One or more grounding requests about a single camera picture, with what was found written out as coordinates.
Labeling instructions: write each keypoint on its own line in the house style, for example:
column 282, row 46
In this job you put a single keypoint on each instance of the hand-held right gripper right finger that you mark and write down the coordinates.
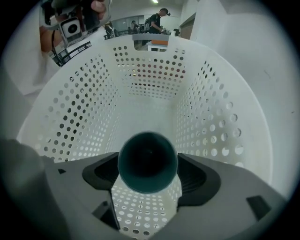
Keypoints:
column 222, row 187

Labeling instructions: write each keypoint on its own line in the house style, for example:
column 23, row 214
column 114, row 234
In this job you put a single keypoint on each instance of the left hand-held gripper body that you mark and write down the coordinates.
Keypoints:
column 70, row 25

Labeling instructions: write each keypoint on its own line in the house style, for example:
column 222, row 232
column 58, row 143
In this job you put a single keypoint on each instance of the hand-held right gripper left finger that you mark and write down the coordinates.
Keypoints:
column 70, row 187

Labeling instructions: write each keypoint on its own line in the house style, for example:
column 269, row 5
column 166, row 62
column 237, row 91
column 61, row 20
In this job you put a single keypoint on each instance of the dark teal cup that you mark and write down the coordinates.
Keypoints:
column 147, row 164

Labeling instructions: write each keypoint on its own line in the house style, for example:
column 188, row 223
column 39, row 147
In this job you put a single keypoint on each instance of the white perforated plastic basket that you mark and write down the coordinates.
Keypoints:
column 150, row 93

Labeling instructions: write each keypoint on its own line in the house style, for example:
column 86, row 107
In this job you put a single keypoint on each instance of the person's left forearm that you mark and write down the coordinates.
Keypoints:
column 47, row 38

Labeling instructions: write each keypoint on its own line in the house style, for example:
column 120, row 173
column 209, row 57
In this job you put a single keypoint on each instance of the person's left hand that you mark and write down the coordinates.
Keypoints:
column 99, row 8

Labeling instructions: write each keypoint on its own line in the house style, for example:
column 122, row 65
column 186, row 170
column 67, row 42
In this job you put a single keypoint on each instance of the white table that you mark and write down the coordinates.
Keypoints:
column 21, row 77

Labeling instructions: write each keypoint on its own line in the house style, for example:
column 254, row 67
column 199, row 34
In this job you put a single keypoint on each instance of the orange box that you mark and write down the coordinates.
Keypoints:
column 159, row 42

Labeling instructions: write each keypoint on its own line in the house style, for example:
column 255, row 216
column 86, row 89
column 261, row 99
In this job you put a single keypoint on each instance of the brown cabinet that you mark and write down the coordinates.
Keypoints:
column 187, row 28

